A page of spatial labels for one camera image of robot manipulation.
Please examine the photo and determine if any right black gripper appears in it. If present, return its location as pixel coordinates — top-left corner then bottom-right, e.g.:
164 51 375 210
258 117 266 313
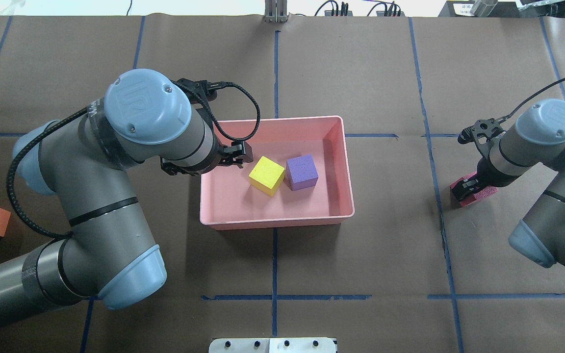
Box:
451 158 501 202

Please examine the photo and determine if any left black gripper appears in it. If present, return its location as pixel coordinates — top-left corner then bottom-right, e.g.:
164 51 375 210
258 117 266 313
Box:
160 141 254 176

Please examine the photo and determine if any pink foam block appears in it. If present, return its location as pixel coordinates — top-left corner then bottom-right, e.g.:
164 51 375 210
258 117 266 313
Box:
449 173 498 207

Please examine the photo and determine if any yellow foam block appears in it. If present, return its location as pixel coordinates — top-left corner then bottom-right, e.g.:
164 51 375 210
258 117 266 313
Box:
249 156 285 197

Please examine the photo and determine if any purple foam block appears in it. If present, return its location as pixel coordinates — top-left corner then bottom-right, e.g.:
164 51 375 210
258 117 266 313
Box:
285 154 319 191

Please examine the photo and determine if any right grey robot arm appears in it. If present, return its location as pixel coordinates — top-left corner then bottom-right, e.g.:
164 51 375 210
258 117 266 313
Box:
450 99 565 268

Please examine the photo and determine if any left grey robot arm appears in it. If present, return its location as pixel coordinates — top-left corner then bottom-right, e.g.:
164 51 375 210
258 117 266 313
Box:
0 69 254 327

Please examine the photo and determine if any pink plastic bin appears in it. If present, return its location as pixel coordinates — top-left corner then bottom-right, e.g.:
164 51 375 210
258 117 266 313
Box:
200 116 355 230

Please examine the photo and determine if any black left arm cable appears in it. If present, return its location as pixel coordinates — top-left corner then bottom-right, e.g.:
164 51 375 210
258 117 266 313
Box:
6 81 261 240

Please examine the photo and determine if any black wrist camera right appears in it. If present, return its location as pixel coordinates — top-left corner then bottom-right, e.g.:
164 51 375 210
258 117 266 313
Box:
457 118 506 145

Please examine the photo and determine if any aluminium frame post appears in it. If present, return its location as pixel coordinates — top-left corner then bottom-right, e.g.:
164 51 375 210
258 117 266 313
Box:
264 0 289 23

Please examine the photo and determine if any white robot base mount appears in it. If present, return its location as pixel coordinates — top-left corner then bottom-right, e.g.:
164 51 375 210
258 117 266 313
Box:
208 337 338 353

